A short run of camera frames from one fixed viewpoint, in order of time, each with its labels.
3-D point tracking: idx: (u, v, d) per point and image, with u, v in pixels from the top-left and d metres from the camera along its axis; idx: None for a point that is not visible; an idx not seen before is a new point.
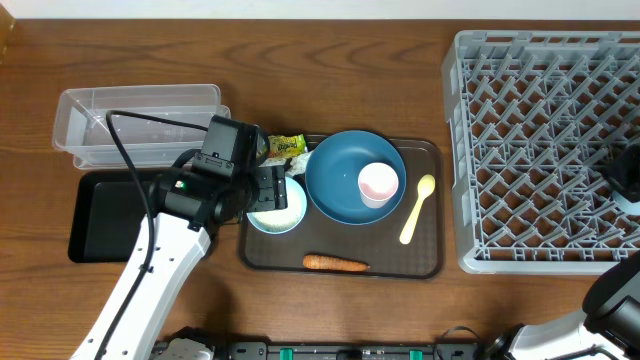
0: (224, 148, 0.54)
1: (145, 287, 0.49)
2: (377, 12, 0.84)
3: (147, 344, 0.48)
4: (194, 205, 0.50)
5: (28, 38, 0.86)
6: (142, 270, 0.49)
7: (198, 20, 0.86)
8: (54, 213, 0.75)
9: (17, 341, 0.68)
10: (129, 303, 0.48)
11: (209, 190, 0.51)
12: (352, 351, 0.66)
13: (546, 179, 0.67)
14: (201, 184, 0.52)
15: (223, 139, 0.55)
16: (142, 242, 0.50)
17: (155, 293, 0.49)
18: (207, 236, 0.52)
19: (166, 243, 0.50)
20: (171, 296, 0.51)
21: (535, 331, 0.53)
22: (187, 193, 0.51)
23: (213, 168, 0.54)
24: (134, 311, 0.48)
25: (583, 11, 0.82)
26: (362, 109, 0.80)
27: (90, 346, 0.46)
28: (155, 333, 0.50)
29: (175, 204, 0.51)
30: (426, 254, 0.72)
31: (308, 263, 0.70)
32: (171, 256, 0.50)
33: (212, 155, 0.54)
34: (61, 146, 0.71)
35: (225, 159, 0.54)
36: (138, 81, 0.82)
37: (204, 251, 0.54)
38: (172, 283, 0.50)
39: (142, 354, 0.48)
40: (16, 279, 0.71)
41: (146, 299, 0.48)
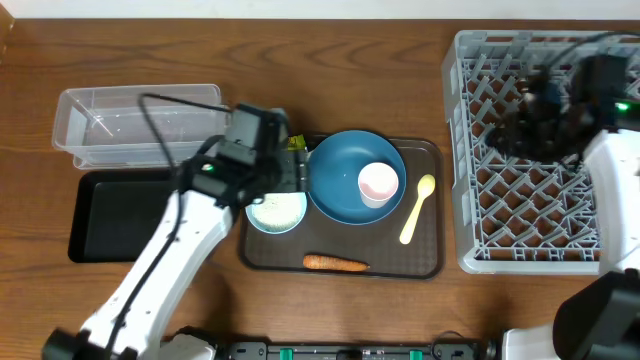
0: (248, 136, 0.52)
1: (171, 256, 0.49)
2: (377, 12, 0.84)
3: (166, 310, 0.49)
4: (220, 189, 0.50)
5: (28, 37, 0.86)
6: (170, 239, 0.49)
7: (199, 19, 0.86)
8: (54, 213, 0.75)
9: (17, 341, 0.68)
10: (154, 270, 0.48)
11: (235, 176, 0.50)
12: (352, 351, 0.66)
13: (547, 179, 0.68)
14: (228, 170, 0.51)
15: (246, 126, 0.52)
16: (170, 214, 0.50)
17: (181, 262, 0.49)
18: (230, 217, 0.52)
19: (194, 216, 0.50)
20: (193, 267, 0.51)
21: (519, 342, 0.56)
22: (214, 176, 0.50)
23: (235, 155, 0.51)
24: (157, 279, 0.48)
25: (582, 11, 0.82)
26: (362, 109, 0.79)
27: (114, 305, 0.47)
28: (175, 299, 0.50)
29: (201, 188, 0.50)
30: (426, 254, 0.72)
31: (308, 263, 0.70)
32: (197, 230, 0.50)
33: (235, 141, 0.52)
34: (61, 146, 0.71)
35: (246, 146, 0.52)
36: (138, 81, 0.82)
37: (225, 229, 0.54)
38: (196, 256, 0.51)
39: (161, 317, 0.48)
40: (17, 279, 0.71)
41: (170, 269, 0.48)
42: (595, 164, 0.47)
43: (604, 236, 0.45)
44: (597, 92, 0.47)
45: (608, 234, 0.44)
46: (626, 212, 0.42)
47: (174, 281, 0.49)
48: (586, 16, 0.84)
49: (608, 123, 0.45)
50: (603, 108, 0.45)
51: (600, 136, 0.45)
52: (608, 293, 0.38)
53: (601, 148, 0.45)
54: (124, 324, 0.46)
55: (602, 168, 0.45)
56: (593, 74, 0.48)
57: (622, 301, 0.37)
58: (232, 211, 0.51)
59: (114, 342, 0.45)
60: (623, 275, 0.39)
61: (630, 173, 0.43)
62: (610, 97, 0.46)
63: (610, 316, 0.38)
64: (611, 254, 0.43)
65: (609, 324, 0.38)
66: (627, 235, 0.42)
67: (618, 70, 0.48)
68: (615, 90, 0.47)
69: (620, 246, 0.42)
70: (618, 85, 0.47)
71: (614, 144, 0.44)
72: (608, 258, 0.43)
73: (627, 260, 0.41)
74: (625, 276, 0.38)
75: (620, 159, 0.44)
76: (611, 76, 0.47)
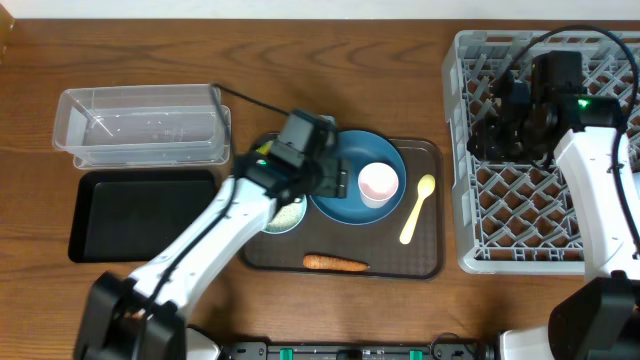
0: (298, 140, 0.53)
1: (221, 229, 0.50)
2: (377, 12, 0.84)
3: (205, 280, 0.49)
4: (268, 182, 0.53)
5: (28, 38, 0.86)
6: (221, 214, 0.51)
7: (199, 20, 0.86)
8: (53, 213, 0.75)
9: (17, 341, 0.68)
10: (204, 238, 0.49)
11: (282, 175, 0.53)
12: (352, 351, 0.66)
13: (547, 178, 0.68)
14: (278, 168, 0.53)
15: (298, 130, 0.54)
16: (224, 195, 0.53)
17: (228, 236, 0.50)
18: (272, 211, 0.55)
19: (245, 197, 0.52)
20: (231, 250, 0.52)
21: (519, 344, 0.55)
22: (266, 171, 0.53)
23: (284, 157, 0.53)
24: (206, 246, 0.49)
25: (582, 11, 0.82)
26: (362, 109, 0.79)
27: (162, 261, 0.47)
28: (211, 275, 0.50)
29: (252, 179, 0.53)
30: (426, 254, 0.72)
31: (308, 263, 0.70)
32: (246, 211, 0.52)
33: (286, 144, 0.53)
34: (61, 146, 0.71)
35: (296, 150, 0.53)
36: (138, 81, 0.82)
37: (265, 221, 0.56)
38: (239, 236, 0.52)
39: (199, 286, 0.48)
40: (17, 279, 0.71)
41: (218, 241, 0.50)
42: (568, 167, 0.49)
43: (585, 240, 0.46)
44: (556, 89, 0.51)
45: (590, 237, 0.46)
46: (602, 211, 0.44)
47: (219, 254, 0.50)
48: (586, 16, 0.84)
49: (574, 122, 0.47)
50: (566, 104, 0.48)
51: (568, 136, 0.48)
52: (599, 297, 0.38)
53: (570, 148, 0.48)
54: (169, 281, 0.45)
55: (576, 171, 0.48)
56: (550, 71, 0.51)
57: (611, 305, 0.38)
58: (274, 206, 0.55)
59: (158, 294, 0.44)
60: (615, 281, 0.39)
61: (600, 172, 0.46)
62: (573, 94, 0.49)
63: (602, 322, 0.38)
64: (596, 256, 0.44)
65: (603, 329, 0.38)
66: (608, 235, 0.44)
67: (572, 65, 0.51)
68: (572, 85, 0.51)
69: (602, 247, 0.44)
70: (575, 80, 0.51)
71: (582, 143, 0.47)
72: (593, 261, 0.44)
73: (610, 260, 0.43)
74: (616, 283, 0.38)
75: (589, 158, 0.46)
76: (568, 72, 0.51)
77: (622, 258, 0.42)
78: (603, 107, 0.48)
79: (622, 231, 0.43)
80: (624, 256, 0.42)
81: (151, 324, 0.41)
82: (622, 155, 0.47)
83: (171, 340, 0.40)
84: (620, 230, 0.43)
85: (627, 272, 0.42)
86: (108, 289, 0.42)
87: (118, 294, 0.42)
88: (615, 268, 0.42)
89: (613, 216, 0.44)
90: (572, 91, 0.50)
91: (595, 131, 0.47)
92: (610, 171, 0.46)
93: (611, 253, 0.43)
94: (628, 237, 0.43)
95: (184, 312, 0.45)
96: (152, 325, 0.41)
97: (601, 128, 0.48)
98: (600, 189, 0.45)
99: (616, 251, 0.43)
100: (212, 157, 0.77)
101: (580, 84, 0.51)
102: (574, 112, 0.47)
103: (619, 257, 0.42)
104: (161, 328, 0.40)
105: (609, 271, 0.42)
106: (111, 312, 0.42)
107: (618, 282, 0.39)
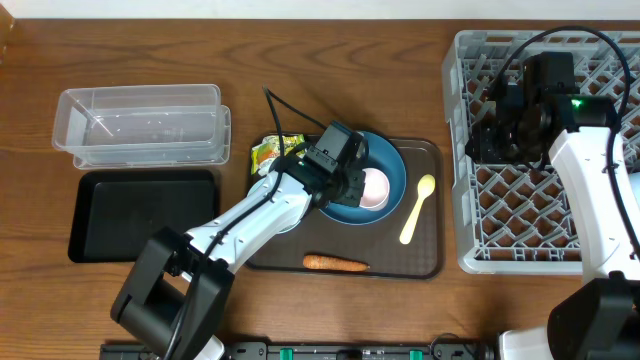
0: (334, 148, 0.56)
1: (265, 209, 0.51)
2: (377, 12, 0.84)
3: (248, 254, 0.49)
4: (307, 181, 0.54)
5: (28, 38, 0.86)
6: (267, 197, 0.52)
7: (199, 19, 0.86)
8: (54, 213, 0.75)
9: (18, 340, 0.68)
10: (251, 214, 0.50)
11: (317, 178, 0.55)
12: (352, 351, 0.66)
13: (547, 178, 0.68)
14: (315, 170, 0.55)
15: (336, 139, 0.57)
16: (269, 180, 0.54)
17: (272, 217, 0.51)
18: (304, 209, 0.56)
19: (288, 186, 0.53)
20: (268, 234, 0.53)
21: (519, 344, 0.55)
22: (304, 173, 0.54)
23: (320, 163, 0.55)
24: (253, 220, 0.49)
25: (582, 11, 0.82)
26: (362, 109, 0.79)
27: (213, 225, 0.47)
28: (250, 253, 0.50)
29: (293, 177, 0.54)
30: (426, 254, 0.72)
31: (308, 263, 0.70)
32: (287, 199, 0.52)
33: (322, 151, 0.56)
34: (61, 146, 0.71)
35: (331, 157, 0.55)
36: (138, 81, 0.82)
37: (296, 216, 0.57)
38: (277, 223, 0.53)
39: (242, 257, 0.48)
40: (17, 279, 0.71)
41: (263, 220, 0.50)
42: (563, 168, 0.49)
43: (583, 241, 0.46)
44: (548, 90, 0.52)
45: (587, 237, 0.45)
46: (598, 212, 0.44)
47: (262, 233, 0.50)
48: (586, 15, 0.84)
49: (567, 123, 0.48)
50: (560, 105, 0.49)
51: (562, 136, 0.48)
52: (599, 297, 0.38)
53: (565, 149, 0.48)
54: (220, 243, 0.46)
55: (570, 171, 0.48)
56: (543, 74, 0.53)
57: (610, 305, 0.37)
58: (307, 205, 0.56)
59: (211, 252, 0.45)
60: (612, 281, 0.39)
61: (595, 172, 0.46)
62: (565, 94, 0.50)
63: (603, 322, 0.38)
64: (593, 257, 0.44)
65: (603, 329, 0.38)
66: (605, 235, 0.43)
67: (563, 67, 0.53)
68: (564, 85, 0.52)
69: (600, 247, 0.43)
70: (567, 81, 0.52)
71: (576, 142, 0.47)
72: (591, 262, 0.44)
73: (608, 260, 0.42)
74: (613, 283, 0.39)
75: (583, 158, 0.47)
76: (559, 73, 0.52)
77: (619, 258, 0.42)
78: (596, 106, 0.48)
79: (618, 231, 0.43)
80: (621, 256, 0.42)
81: (202, 279, 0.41)
82: (617, 155, 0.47)
83: (219, 295, 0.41)
84: (617, 230, 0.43)
85: (624, 272, 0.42)
86: (164, 241, 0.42)
87: (174, 247, 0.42)
88: (613, 268, 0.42)
89: (609, 216, 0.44)
90: (565, 91, 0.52)
91: (589, 130, 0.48)
92: (605, 171, 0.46)
93: (609, 253, 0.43)
94: (625, 237, 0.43)
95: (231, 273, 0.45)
96: (204, 279, 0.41)
97: (595, 127, 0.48)
98: (596, 189, 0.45)
99: (613, 251, 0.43)
100: (211, 157, 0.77)
101: (573, 84, 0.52)
102: (567, 112, 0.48)
103: (616, 257, 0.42)
104: (212, 282, 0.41)
105: (607, 271, 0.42)
106: (165, 264, 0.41)
107: (613, 280, 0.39)
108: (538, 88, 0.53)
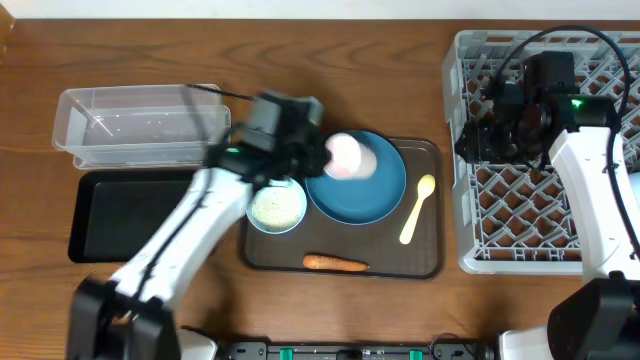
0: (268, 123, 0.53)
1: (196, 221, 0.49)
2: (377, 12, 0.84)
3: (189, 269, 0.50)
4: (243, 170, 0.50)
5: (28, 38, 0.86)
6: (197, 204, 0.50)
7: (199, 19, 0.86)
8: (53, 213, 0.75)
9: (17, 340, 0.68)
10: (181, 231, 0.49)
11: (256, 159, 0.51)
12: (352, 351, 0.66)
13: (547, 178, 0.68)
14: (252, 152, 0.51)
15: (267, 112, 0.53)
16: (197, 184, 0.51)
17: (204, 227, 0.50)
18: (249, 196, 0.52)
19: (221, 186, 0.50)
20: (211, 239, 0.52)
21: (518, 345, 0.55)
22: (238, 157, 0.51)
23: (255, 142, 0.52)
24: (184, 240, 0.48)
25: (582, 10, 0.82)
26: (362, 109, 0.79)
27: (141, 259, 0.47)
28: (193, 265, 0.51)
29: (228, 168, 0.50)
30: (427, 254, 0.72)
31: (308, 263, 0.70)
32: (221, 200, 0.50)
33: (255, 129, 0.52)
34: (61, 146, 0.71)
35: (267, 133, 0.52)
36: (138, 80, 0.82)
37: (243, 206, 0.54)
38: (216, 227, 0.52)
39: (184, 276, 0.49)
40: (17, 279, 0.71)
41: (195, 233, 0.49)
42: (562, 167, 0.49)
43: (582, 240, 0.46)
44: (550, 90, 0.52)
45: (587, 237, 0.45)
46: (599, 211, 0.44)
47: (198, 247, 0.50)
48: (586, 15, 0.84)
49: (567, 123, 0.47)
50: (560, 105, 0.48)
51: (562, 136, 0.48)
52: (599, 298, 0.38)
53: (565, 150, 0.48)
54: (151, 277, 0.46)
55: (570, 171, 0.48)
56: (542, 72, 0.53)
57: (610, 305, 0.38)
58: (251, 192, 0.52)
59: (141, 292, 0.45)
60: (613, 282, 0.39)
61: (595, 171, 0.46)
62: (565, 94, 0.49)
63: (603, 322, 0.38)
64: (593, 257, 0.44)
65: (602, 329, 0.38)
66: (605, 235, 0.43)
67: (564, 65, 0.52)
68: (564, 85, 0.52)
69: (600, 246, 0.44)
70: (567, 80, 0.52)
71: (576, 142, 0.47)
72: (591, 261, 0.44)
73: (608, 260, 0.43)
74: (614, 284, 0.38)
75: (584, 158, 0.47)
76: (559, 72, 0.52)
77: (619, 258, 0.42)
78: (596, 106, 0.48)
79: (618, 231, 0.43)
80: (621, 256, 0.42)
81: (138, 322, 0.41)
82: (617, 155, 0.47)
83: (159, 334, 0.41)
84: (617, 230, 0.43)
85: (624, 272, 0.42)
86: (90, 296, 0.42)
87: (102, 298, 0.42)
88: (613, 268, 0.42)
89: (609, 216, 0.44)
90: (565, 91, 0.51)
91: (590, 130, 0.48)
92: (605, 170, 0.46)
93: (609, 253, 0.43)
94: (625, 237, 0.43)
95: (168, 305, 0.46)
96: (140, 321, 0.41)
97: (596, 128, 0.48)
98: (596, 189, 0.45)
99: (613, 251, 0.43)
100: None
101: (574, 84, 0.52)
102: (567, 112, 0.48)
103: (615, 257, 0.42)
104: (149, 323, 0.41)
105: (607, 271, 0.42)
106: (97, 317, 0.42)
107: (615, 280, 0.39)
108: (538, 87, 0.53)
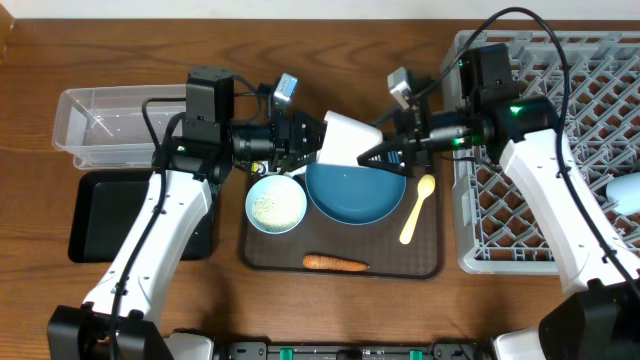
0: (206, 110, 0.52)
1: (160, 226, 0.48)
2: (377, 12, 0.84)
3: (164, 278, 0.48)
4: (196, 167, 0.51)
5: (28, 38, 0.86)
6: (156, 210, 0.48)
7: (199, 19, 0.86)
8: (53, 213, 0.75)
9: (18, 341, 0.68)
10: (145, 241, 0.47)
11: (207, 154, 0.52)
12: (352, 351, 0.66)
13: None
14: (200, 147, 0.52)
15: (202, 98, 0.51)
16: (153, 192, 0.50)
17: (170, 231, 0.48)
18: (210, 193, 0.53)
19: (177, 188, 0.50)
20: (181, 242, 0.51)
21: (511, 351, 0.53)
22: (188, 154, 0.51)
23: (201, 133, 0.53)
24: (148, 248, 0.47)
25: (584, 10, 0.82)
26: (362, 109, 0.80)
27: (112, 276, 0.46)
28: (169, 272, 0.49)
29: (181, 170, 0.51)
30: (426, 254, 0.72)
31: (308, 263, 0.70)
32: (181, 200, 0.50)
33: (196, 118, 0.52)
34: (61, 146, 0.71)
35: (210, 121, 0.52)
36: (138, 81, 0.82)
37: (208, 203, 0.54)
38: (183, 227, 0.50)
39: (160, 284, 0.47)
40: (17, 279, 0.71)
41: (161, 238, 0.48)
42: (518, 177, 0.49)
43: (554, 252, 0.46)
44: (486, 91, 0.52)
45: (558, 247, 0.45)
46: (563, 220, 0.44)
47: (170, 254, 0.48)
48: (587, 15, 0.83)
49: (514, 133, 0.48)
50: (499, 114, 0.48)
51: (509, 147, 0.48)
52: (596, 303, 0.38)
53: (515, 159, 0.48)
54: (125, 292, 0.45)
55: (527, 181, 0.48)
56: (479, 74, 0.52)
57: (605, 309, 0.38)
58: (209, 187, 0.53)
59: (120, 310, 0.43)
60: (594, 291, 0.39)
61: (549, 178, 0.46)
62: (507, 101, 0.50)
63: (601, 326, 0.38)
64: (568, 268, 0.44)
65: (599, 332, 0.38)
66: (574, 243, 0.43)
67: (502, 62, 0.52)
68: (503, 83, 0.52)
69: (572, 257, 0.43)
70: (504, 77, 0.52)
71: (524, 151, 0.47)
72: (567, 273, 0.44)
73: (583, 269, 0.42)
74: (595, 293, 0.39)
75: (535, 166, 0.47)
76: (497, 71, 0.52)
77: (593, 264, 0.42)
78: (536, 109, 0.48)
79: (586, 237, 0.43)
80: (594, 262, 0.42)
81: (122, 339, 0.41)
82: (566, 156, 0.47)
83: (146, 347, 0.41)
84: (585, 237, 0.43)
85: (601, 277, 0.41)
86: (65, 321, 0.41)
87: (78, 323, 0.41)
88: (589, 276, 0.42)
89: (573, 222, 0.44)
90: (503, 89, 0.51)
91: (534, 136, 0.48)
92: (560, 175, 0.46)
93: (582, 263, 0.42)
94: (594, 242, 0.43)
95: (148, 318, 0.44)
96: (123, 338, 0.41)
97: (540, 131, 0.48)
98: (554, 198, 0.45)
99: (586, 259, 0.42)
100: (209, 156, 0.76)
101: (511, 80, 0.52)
102: (508, 121, 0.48)
103: (587, 265, 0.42)
104: (132, 338, 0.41)
105: (585, 281, 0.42)
106: (77, 341, 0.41)
107: (593, 289, 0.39)
108: (476, 90, 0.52)
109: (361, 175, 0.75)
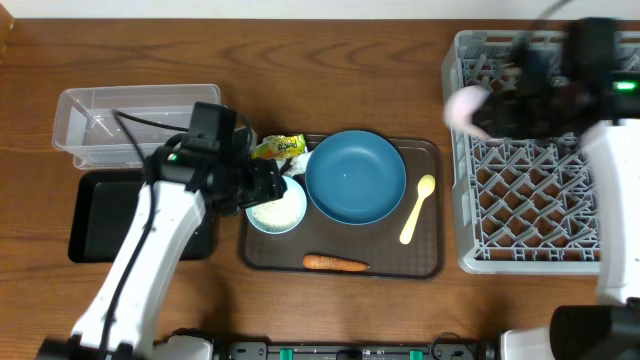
0: (209, 129, 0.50)
1: (150, 246, 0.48)
2: (377, 12, 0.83)
3: (156, 300, 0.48)
4: (187, 177, 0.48)
5: (28, 37, 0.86)
6: (146, 229, 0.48)
7: (199, 19, 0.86)
8: (53, 213, 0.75)
9: (18, 341, 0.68)
10: (135, 263, 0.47)
11: (199, 163, 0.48)
12: (352, 351, 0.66)
13: (547, 179, 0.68)
14: (194, 156, 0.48)
15: (207, 119, 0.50)
16: (142, 207, 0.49)
17: (160, 251, 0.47)
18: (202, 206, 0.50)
19: (167, 203, 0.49)
20: (174, 257, 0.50)
21: (519, 344, 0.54)
22: (180, 163, 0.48)
23: (199, 147, 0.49)
24: (139, 271, 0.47)
25: (585, 10, 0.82)
26: (362, 109, 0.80)
27: (101, 303, 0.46)
28: (162, 291, 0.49)
29: (172, 180, 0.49)
30: (426, 254, 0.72)
31: (308, 263, 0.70)
32: (172, 216, 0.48)
33: (197, 136, 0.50)
34: (61, 146, 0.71)
35: (210, 139, 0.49)
36: (138, 81, 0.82)
37: (203, 214, 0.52)
38: (175, 244, 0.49)
39: (152, 309, 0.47)
40: (17, 279, 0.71)
41: (152, 258, 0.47)
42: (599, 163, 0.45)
43: (605, 252, 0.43)
44: (588, 64, 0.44)
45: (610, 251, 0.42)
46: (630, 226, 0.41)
47: (161, 275, 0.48)
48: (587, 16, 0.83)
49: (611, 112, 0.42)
50: (604, 80, 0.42)
51: (600, 129, 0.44)
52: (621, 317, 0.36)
53: (604, 143, 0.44)
54: (114, 320, 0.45)
55: (605, 170, 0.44)
56: (581, 48, 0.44)
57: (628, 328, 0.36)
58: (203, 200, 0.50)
59: (108, 340, 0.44)
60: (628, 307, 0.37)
61: (634, 174, 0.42)
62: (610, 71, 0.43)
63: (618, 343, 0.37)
64: (611, 276, 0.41)
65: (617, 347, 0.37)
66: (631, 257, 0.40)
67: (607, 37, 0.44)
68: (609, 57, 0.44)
69: (621, 268, 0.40)
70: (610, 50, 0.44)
71: (616, 138, 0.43)
72: (609, 280, 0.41)
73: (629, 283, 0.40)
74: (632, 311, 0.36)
75: (623, 158, 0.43)
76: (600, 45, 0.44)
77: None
78: None
79: None
80: None
81: None
82: None
83: None
84: None
85: None
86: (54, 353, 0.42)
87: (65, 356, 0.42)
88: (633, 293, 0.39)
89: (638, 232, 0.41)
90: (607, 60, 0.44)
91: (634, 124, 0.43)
92: None
93: (630, 277, 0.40)
94: None
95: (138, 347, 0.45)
96: None
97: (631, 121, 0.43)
98: (630, 199, 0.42)
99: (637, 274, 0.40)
100: None
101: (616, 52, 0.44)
102: (614, 95, 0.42)
103: (636, 281, 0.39)
104: None
105: (624, 297, 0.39)
106: None
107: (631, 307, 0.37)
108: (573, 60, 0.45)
109: (362, 174, 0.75)
